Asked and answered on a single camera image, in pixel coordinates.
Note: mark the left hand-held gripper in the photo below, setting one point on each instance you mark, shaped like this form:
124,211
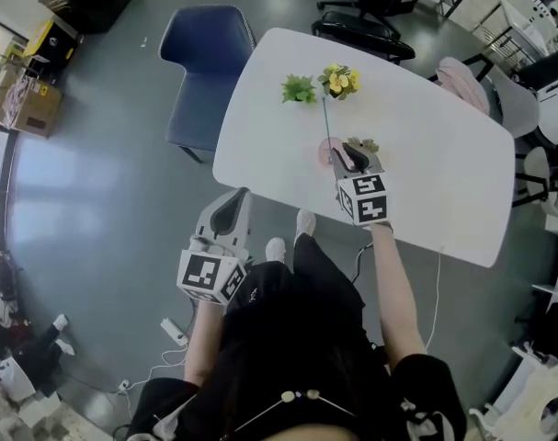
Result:
200,271

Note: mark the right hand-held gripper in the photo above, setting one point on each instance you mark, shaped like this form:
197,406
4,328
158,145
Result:
368,200

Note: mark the pink cup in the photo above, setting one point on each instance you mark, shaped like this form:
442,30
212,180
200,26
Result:
324,150

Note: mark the thin blue star stick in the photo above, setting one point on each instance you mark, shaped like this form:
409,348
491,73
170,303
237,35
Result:
326,124

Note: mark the person's left forearm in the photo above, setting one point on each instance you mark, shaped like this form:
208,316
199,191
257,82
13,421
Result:
205,338

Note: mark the person's right forearm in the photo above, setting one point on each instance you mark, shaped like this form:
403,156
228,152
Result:
395,287

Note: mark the beige flower potted plant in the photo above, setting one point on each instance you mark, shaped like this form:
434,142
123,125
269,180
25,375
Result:
365,145

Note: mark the person's left white shoe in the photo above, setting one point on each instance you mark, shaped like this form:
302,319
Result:
276,249

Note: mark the person's white shoe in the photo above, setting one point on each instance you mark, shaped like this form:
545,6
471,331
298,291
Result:
276,249
305,223

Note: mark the person's right white shoe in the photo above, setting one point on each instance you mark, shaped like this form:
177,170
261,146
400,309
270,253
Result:
305,223

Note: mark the yellow flower potted plant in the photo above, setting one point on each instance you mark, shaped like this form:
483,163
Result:
338,81

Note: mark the green potted plant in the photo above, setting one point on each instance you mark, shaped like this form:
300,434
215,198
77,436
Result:
299,89

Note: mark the person's black trousers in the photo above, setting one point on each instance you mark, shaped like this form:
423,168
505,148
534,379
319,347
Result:
315,292

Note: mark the white power strip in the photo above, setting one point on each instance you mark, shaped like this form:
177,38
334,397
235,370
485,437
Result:
174,331

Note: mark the black mesh chair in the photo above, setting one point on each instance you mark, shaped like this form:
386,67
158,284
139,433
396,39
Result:
361,35

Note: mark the pink cloth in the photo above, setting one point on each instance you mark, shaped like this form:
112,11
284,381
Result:
462,83

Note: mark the blue upholstered chair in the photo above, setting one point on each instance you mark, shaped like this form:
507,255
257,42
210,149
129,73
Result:
205,62

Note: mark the person's black top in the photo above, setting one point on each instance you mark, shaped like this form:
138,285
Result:
269,370

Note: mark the white shell chair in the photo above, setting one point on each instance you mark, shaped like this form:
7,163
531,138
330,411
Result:
513,101
538,168

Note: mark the brown cardboard box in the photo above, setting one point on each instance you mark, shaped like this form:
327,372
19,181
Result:
32,108

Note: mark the yellow and black box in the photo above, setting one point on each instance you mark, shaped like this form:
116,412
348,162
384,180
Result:
51,44

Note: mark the black bag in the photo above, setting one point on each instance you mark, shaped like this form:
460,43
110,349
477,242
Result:
556,329

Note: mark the white plastic bag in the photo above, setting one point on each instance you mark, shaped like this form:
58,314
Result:
14,377

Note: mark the white cat tree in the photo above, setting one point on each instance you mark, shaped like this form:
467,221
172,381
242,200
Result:
531,398

